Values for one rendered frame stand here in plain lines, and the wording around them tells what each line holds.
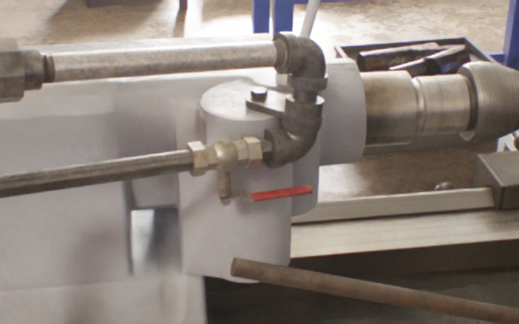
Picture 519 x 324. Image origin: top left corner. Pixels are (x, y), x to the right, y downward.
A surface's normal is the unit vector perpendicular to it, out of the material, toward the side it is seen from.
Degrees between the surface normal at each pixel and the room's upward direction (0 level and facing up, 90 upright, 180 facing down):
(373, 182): 0
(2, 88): 101
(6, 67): 57
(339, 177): 0
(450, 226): 0
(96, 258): 66
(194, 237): 79
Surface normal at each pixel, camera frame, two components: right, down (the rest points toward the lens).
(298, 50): 0.46, -0.02
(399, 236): 0.00, -0.87
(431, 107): 0.13, 0.07
